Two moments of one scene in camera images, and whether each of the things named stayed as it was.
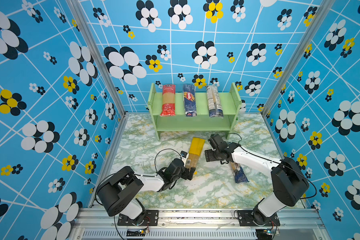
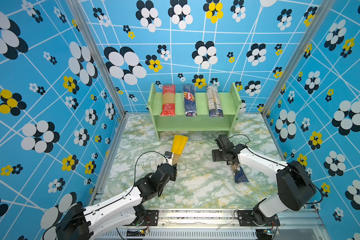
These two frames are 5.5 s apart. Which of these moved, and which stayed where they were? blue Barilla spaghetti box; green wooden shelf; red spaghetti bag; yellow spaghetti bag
Moved: yellow spaghetti bag
Stayed: blue Barilla spaghetti box; red spaghetti bag; green wooden shelf
